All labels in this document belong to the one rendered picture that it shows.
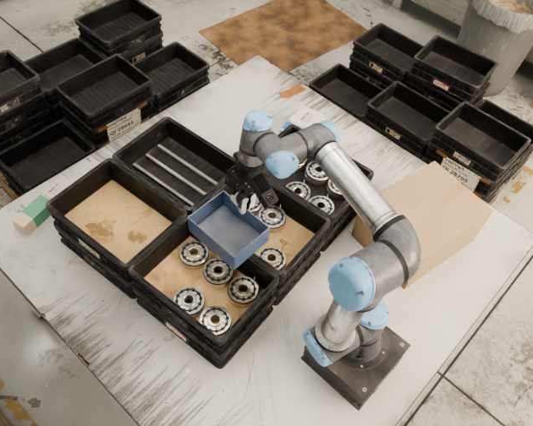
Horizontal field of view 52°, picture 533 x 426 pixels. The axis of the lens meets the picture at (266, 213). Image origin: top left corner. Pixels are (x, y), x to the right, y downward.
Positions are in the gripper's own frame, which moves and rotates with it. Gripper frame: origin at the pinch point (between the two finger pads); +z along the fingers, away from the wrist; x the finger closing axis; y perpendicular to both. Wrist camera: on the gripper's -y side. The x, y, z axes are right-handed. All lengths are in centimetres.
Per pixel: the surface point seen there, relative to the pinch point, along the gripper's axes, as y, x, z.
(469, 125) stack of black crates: -5, -171, 40
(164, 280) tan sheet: 12.3, 20.3, 31.8
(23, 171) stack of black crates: 139, 9, 86
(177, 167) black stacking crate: 49, -15, 27
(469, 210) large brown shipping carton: -44, -77, 12
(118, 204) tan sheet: 49, 13, 31
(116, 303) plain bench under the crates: 23, 33, 47
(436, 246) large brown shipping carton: -44, -54, 15
